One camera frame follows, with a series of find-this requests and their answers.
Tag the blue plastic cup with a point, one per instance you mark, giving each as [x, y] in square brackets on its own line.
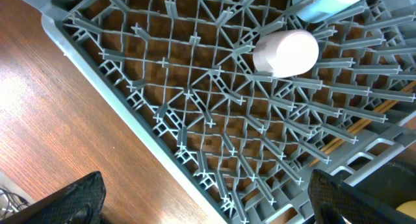
[320, 10]

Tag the yellow plastic bowl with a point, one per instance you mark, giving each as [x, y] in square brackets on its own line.
[408, 208]

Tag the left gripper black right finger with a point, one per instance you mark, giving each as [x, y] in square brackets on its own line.
[334, 201]

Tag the wooden chopstick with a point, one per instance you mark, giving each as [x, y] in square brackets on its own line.
[362, 123]
[320, 144]

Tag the grey dishwasher rack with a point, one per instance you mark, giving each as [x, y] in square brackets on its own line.
[180, 73]

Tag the pink plastic cup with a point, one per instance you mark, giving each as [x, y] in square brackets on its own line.
[286, 53]

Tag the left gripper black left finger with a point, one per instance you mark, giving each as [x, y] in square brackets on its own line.
[78, 202]

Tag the round black tray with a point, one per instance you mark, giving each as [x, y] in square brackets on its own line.
[393, 184]

